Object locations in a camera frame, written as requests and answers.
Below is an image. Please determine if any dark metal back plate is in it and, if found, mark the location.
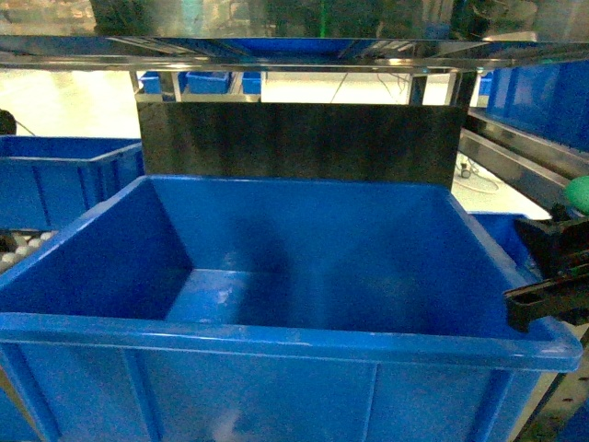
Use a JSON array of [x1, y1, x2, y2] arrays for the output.
[[137, 102, 467, 188]]

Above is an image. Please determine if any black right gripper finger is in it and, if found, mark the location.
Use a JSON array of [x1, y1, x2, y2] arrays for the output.
[[503, 274, 588, 332], [514, 216, 588, 276]]

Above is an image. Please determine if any blue bin centre of shelf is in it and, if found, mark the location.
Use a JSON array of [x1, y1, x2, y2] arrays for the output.
[[1, 176, 583, 441]]

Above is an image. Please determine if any large blue bin right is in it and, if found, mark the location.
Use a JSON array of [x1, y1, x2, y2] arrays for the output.
[[486, 61, 588, 152]]

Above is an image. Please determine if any green push button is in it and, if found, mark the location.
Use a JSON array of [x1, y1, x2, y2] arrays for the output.
[[564, 175, 589, 215]]

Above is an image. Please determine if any white roller track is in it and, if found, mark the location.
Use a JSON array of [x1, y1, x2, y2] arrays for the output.
[[1, 231, 56, 273]]

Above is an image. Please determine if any stainless steel shelf front rail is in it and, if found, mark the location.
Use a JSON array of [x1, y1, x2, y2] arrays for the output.
[[1, 36, 588, 74]]

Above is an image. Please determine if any blue bin left rear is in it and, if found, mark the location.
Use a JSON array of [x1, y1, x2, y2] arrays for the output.
[[1, 135, 144, 231]]

